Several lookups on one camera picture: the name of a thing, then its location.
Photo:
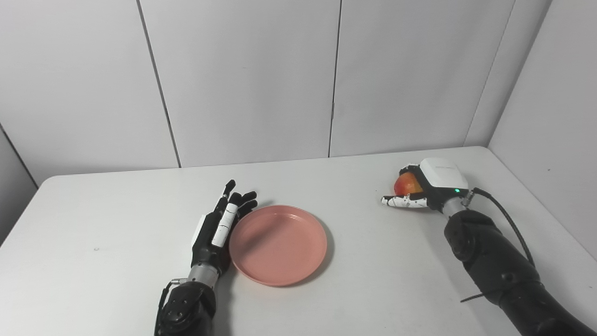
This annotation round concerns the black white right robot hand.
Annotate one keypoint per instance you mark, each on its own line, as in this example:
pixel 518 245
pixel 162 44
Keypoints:
pixel 443 175

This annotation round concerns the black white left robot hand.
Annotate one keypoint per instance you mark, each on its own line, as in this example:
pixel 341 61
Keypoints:
pixel 205 247

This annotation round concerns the red yellow pomegranate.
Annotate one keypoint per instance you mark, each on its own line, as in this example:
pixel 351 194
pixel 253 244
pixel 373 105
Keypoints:
pixel 406 184

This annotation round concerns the pink round plate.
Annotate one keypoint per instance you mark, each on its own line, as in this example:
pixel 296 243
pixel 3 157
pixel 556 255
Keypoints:
pixel 280 245

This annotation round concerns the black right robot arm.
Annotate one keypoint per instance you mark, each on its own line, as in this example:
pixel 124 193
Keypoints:
pixel 499 266

